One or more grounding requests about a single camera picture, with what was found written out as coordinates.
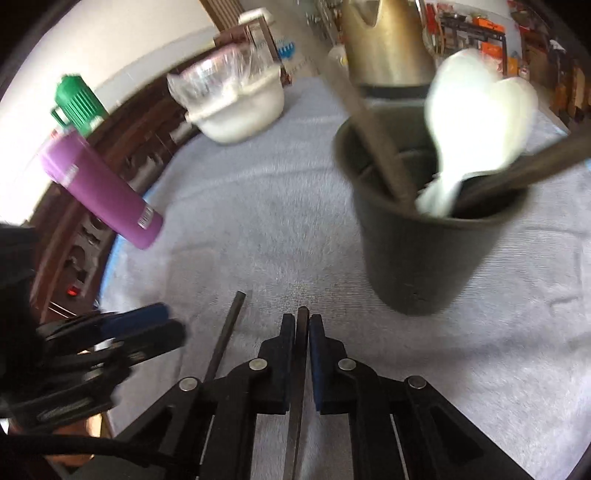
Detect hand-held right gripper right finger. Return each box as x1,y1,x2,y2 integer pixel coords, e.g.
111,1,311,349
308,314,536,480

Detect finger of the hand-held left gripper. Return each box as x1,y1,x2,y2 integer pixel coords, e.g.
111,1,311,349
37,303,171,354
18,320,186,423

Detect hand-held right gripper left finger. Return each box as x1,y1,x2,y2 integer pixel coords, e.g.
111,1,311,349
115,314,296,480

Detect dark wooden chopstick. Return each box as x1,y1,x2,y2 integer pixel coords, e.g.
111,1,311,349
283,306,310,480
321,55,416,208
455,134,591,208
202,291,247,384

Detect black perforated utensil holder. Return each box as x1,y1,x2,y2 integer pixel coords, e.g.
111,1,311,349
333,99,532,317

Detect dark carved wooden bench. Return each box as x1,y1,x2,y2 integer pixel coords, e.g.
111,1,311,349
28,69,222,324

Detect purple insulated bottle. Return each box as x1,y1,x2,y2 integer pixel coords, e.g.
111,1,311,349
38,134,164,251

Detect grey towel mat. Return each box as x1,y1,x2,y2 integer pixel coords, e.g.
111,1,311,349
99,76,591,480

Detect green thermos jug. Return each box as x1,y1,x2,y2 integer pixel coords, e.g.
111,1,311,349
51,75,109,137

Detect white bowl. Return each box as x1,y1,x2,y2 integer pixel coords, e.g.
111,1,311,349
185,69,286,145

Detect clear plastic bag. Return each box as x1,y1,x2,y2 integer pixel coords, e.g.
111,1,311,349
166,44,280,114

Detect white plastic spoon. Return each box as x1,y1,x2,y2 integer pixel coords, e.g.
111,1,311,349
416,48,509,217
489,76,540,174

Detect dark wooden chair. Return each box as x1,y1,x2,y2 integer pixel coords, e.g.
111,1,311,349
215,21,293,86

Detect brown wooden door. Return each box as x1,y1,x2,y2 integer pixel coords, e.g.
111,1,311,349
201,0,244,34

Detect gold electric kettle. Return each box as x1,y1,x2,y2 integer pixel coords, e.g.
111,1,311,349
341,0,437,100

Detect white bucket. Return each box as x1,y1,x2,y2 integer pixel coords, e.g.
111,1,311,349
238,8,273,25

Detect dark wooden side table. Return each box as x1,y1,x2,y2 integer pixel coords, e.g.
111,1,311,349
438,14,507,75

